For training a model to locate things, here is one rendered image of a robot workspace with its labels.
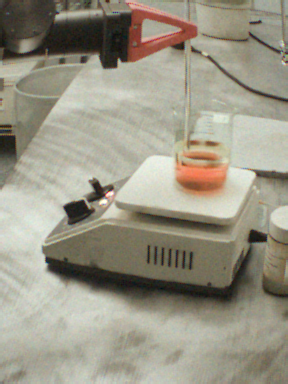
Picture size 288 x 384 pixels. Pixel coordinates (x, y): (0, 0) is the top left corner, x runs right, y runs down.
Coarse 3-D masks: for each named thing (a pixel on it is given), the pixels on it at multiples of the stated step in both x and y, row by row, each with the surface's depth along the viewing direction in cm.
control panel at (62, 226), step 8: (128, 176) 107; (112, 184) 107; (120, 184) 105; (96, 200) 104; (112, 200) 100; (96, 208) 101; (104, 208) 99; (64, 216) 105; (96, 216) 98; (64, 224) 101; (72, 224) 99; (80, 224) 98; (56, 232) 100
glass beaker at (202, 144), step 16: (176, 112) 97; (192, 112) 99; (208, 112) 99; (224, 112) 97; (176, 128) 95; (192, 128) 94; (208, 128) 93; (224, 128) 94; (176, 144) 96; (192, 144) 94; (208, 144) 94; (224, 144) 95; (176, 160) 96; (192, 160) 95; (208, 160) 95; (224, 160) 96; (176, 176) 97; (192, 176) 96; (208, 176) 95; (224, 176) 96; (192, 192) 96; (208, 192) 96
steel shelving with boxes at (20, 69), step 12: (60, 0) 316; (84, 0) 325; (60, 60) 298; (84, 60) 336; (0, 72) 308; (12, 72) 307; (24, 72) 305; (0, 84) 304; (12, 84) 304; (0, 96) 307; (12, 96) 306; (0, 108) 309; (0, 120) 311
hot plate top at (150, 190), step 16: (160, 160) 104; (144, 176) 100; (160, 176) 100; (240, 176) 101; (128, 192) 97; (144, 192) 97; (160, 192) 97; (176, 192) 97; (224, 192) 97; (240, 192) 97; (128, 208) 95; (144, 208) 94; (160, 208) 94; (176, 208) 94; (192, 208) 94; (208, 208) 94; (224, 208) 94; (240, 208) 94; (224, 224) 92
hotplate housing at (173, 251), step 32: (256, 192) 103; (96, 224) 96; (128, 224) 95; (160, 224) 95; (192, 224) 95; (256, 224) 104; (64, 256) 99; (96, 256) 97; (128, 256) 96; (160, 256) 95; (192, 256) 94; (224, 256) 93; (192, 288) 96; (224, 288) 95
